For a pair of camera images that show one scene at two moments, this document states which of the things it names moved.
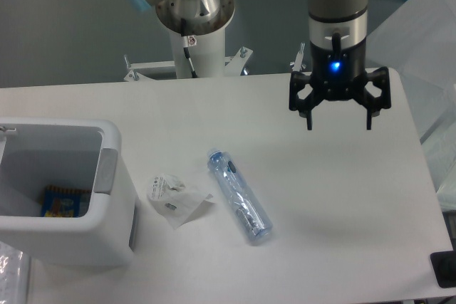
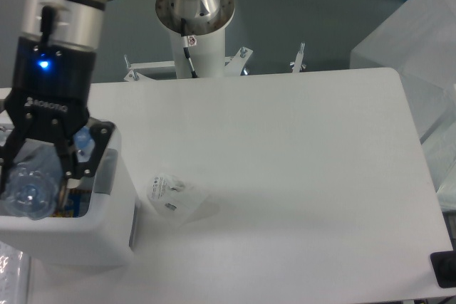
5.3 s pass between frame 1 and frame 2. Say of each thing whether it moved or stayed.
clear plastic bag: stayed
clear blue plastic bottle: moved
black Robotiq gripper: moved
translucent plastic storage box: stayed
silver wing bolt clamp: stayed
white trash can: stayed
